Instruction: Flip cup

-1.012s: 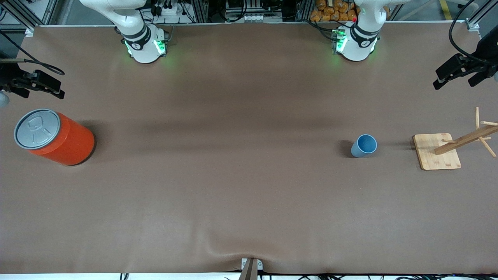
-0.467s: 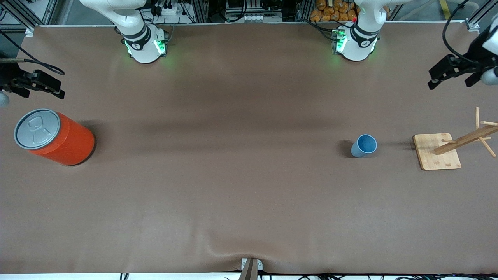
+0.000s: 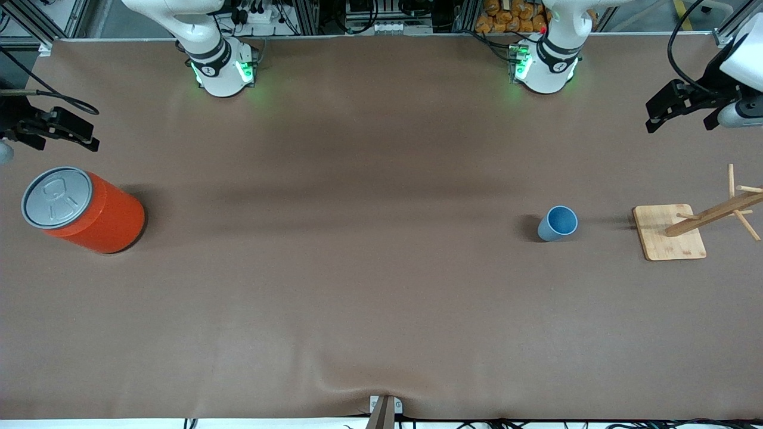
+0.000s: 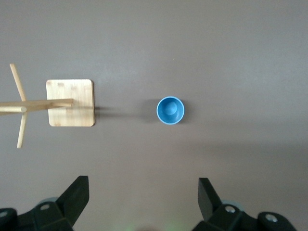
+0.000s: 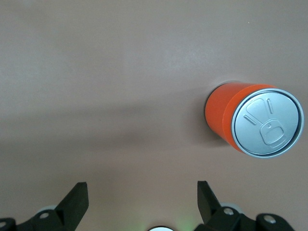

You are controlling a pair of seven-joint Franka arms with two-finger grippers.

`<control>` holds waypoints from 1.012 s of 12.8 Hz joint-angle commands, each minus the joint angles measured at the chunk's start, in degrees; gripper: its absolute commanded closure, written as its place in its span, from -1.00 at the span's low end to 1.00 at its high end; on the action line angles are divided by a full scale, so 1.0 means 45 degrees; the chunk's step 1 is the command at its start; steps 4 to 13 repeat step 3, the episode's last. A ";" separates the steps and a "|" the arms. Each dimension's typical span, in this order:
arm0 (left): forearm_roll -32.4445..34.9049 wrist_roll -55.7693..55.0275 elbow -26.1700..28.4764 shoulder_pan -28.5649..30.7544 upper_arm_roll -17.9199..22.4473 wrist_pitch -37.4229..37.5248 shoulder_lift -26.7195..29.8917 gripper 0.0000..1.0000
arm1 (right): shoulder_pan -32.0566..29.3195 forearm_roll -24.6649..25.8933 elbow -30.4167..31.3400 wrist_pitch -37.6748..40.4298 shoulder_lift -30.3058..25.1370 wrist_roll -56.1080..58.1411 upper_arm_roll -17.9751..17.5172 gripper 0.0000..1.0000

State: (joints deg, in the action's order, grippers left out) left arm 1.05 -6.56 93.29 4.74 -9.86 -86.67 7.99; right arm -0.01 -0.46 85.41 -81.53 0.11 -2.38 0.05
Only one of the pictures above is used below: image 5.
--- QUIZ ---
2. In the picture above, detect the brown table mat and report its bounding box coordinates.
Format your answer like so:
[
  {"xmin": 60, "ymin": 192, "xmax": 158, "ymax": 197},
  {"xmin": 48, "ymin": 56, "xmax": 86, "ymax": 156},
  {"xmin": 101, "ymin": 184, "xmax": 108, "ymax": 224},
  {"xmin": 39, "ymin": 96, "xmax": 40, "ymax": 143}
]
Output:
[{"xmin": 0, "ymin": 0, "xmax": 308, "ymax": 231}]

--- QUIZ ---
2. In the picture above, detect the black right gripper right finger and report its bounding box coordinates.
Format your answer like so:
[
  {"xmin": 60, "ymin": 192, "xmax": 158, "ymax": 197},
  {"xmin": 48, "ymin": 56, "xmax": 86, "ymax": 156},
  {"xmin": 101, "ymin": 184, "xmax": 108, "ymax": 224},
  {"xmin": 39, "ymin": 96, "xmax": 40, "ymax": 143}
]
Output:
[{"xmin": 197, "ymin": 180, "xmax": 296, "ymax": 231}]

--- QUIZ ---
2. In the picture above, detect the orange can with silver lid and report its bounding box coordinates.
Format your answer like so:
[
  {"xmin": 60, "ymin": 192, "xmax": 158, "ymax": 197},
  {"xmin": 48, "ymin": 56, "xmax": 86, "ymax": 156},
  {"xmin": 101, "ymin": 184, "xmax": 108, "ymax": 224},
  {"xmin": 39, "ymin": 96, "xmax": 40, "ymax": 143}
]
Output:
[{"xmin": 204, "ymin": 82, "xmax": 305, "ymax": 160}]

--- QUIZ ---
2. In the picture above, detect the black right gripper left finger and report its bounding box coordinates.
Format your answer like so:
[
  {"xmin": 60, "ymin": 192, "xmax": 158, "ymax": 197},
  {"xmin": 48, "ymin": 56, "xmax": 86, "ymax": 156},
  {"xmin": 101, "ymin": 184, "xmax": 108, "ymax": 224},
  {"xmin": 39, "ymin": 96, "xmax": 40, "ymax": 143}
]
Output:
[{"xmin": 0, "ymin": 182, "xmax": 89, "ymax": 231}]

